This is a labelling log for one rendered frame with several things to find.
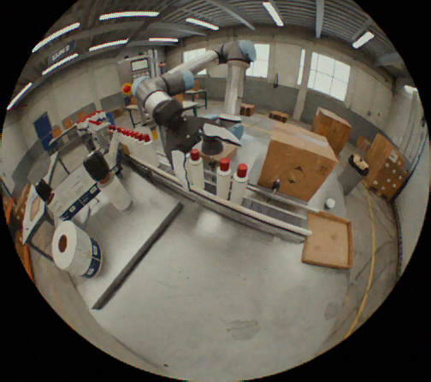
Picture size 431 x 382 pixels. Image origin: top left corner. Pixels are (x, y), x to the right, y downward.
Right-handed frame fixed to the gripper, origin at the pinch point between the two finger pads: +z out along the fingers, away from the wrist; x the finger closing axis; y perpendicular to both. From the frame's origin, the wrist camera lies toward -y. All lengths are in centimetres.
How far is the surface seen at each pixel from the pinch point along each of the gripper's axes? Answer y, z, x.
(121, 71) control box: 8, -63, 2
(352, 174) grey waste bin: 93, 144, -158
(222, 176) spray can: 16.2, 2.3, -1.1
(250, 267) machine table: 13.3, 33.9, 14.0
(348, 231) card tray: 14, 71, -30
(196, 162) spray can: 19.8, -7.7, 2.4
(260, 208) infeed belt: 24.6, 23.5, -4.3
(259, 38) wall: 224, -275, -484
